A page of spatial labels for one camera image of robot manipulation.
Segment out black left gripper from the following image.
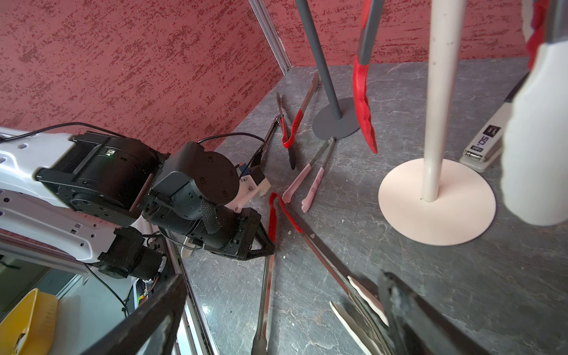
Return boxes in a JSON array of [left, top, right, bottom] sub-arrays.
[[146, 142, 275, 260]]

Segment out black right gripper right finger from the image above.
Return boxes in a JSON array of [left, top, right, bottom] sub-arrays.
[[379, 272, 488, 354]]

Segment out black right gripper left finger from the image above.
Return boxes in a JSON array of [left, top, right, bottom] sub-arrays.
[[84, 274, 186, 354]]

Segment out scalloped steel serving tongs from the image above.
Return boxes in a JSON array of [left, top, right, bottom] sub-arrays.
[[330, 275, 394, 354]]

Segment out red looped long steel tongs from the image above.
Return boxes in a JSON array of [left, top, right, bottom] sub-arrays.
[[251, 191, 383, 355]]

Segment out pink handled tweezers tongs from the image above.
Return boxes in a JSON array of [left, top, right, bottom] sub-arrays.
[[281, 136, 337, 214]]

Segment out small red silicone tongs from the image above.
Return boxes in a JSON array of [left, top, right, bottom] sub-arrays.
[[352, 0, 385, 154]]

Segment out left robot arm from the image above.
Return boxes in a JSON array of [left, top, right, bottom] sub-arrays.
[[1, 125, 275, 280]]

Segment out cream utensil rack stand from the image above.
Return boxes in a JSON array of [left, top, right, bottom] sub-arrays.
[[378, 0, 496, 246]]

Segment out dark grey utensil rack stand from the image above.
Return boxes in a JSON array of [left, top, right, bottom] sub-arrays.
[[295, 0, 359, 140]]

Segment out yellow plastic basket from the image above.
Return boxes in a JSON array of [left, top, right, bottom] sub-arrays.
[[1, 288, 58, 354]]

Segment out white black stapler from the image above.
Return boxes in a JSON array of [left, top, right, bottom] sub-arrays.
[[459, 73, 529, 173]]

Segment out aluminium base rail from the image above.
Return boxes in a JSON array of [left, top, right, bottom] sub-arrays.
[[132, 239, 218, 355]]

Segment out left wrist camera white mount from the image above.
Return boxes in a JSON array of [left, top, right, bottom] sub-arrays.
[[226, 166, 272, 213]]

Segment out long red handled steel tongs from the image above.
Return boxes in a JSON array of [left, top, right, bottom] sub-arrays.
[[277, 72, 320, 149]]

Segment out aluminium corner post left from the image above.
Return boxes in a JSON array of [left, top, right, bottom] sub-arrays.
[[248, 0, 292, 75]]

